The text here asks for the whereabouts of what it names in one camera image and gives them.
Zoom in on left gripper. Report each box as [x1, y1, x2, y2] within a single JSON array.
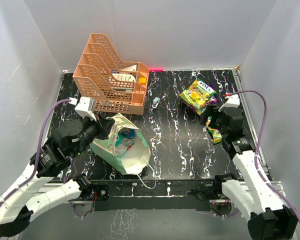
[[72, 110, 116, 157]]

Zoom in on purple Fox's candy bag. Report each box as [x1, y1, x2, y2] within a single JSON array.
[[201, 83, 219, 114]]

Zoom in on yellow green Fox's candy bag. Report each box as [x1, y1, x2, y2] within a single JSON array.
[[179, 78, 215, 115]]

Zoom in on green yellow gummy packet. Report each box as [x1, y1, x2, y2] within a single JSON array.
[[205, 116, 222, 144]]

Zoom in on blue snack packet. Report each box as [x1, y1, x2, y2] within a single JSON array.
[[120, 127, 136, 139]]

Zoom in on green patterned paper bag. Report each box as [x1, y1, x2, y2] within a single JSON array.
[[90, 113, 156, 179]]

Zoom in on teal white snack bag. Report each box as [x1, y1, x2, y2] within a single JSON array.
[[114, 138, 135, 157]]

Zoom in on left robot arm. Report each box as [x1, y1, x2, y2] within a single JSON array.
[[0, 116, 115, 238]]

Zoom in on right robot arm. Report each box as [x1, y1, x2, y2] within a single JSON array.
[[201, 104, 298, 240]]

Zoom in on orange plastic file organizer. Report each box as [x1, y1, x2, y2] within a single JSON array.
[[72, 33, 150, 115]]

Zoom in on white papers in organizer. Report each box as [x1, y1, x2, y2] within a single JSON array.
[[112, 64, 137, 82]]

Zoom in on light blue padlock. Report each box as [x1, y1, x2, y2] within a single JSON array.
[[152, 97, 161, 109]]

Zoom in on yellow sticky notes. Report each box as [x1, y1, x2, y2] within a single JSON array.
[[138, 77, 147, 85]]

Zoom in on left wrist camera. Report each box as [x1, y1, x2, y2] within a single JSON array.
[[69, 96, 97, 121]]

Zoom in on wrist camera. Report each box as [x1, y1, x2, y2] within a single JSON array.
[[69, 96, 97, 121], [218, 93, 241, 112]]

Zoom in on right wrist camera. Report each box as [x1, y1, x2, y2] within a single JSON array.
[[218, 93, 241, 112]]

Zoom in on black front mounting rail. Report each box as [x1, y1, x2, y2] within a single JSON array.
[[92, 179, 213, 211]]

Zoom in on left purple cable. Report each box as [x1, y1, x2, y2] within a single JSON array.
[[0, 98, 73, 218]]

